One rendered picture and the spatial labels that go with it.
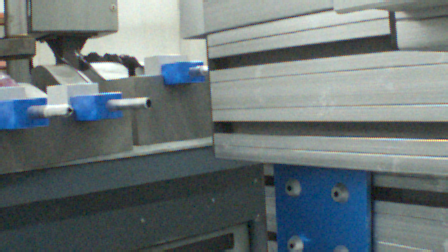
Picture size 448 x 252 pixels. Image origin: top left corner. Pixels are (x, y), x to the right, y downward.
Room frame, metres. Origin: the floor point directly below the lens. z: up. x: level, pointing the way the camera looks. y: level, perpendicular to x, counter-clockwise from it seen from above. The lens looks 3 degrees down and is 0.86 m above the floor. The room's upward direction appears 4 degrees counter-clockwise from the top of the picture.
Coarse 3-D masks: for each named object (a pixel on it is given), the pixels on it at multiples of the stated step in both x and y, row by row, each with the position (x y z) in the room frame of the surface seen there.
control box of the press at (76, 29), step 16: (32, 0) 1.50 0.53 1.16; (48, 0) 1.54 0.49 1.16; (64, 0) 1.57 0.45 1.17; (80, 0) 1.60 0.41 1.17; (96, 0) 1.64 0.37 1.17; (112, 0) 1.68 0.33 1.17; (32, 16) 1.50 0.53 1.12; (48, 16) 1.53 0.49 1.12; (64, 16) 1.57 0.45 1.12; (80, 16) 1.60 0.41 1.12; (96, 16) 1.64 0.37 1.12; (112, 16) 1.67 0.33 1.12; (32, 32) 1.51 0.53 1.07; (48, 32) 1.55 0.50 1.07; (64, 32) 1.58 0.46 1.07; (80, 32) 1.62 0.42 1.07; (96, 32) 1.65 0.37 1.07; (112, 32) 1.69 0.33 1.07; (64, 48) 1.62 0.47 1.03; (80, 48) 1.68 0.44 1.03; (32, 64) 1.62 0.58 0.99
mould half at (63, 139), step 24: (72, 120) 0.58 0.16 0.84; (120, 120) 0.65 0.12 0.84; (0, 144) 0.50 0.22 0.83; (24, 144) 0.52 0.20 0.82; (48, 144) 0.55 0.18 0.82; (72, 144) 0.58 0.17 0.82; (96, 144) 0.61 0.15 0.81; (120, 144) 0.64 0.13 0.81; (0, 168) 0.50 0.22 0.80; (24, 168) 0.52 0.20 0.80
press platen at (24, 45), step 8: (0, 40) 1.32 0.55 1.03; (8, 40) 1.32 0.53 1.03; (16, 40) 1.32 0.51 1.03; (24, 40) 1.33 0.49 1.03; (32, 40) 1.36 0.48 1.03; (0, 48) 1.32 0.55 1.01; (8, 48) 1.32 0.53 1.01; (16, 48) 1.32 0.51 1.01; (24, 48) 1.33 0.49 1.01; (32, 48) 1.35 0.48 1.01; (0, 56) 1.32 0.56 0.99; (8, 56) 1.32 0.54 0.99; (16, 56) 1.32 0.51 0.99; (24, 56) 1.34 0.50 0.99; (32, 56) 1.36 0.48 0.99
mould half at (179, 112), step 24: (48, 72) 0.93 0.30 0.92; (72, 72) 0.94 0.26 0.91; (120, 72) 1.00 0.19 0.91; (144, 96) 0.72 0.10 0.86; (168, 96) 0.74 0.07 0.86; (192, 96) 0.77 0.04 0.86; (144, 120) 0.72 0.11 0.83; (168, 120) 0.74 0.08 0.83; (192, 120) 0.77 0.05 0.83; (144, 144) 0.72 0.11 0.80
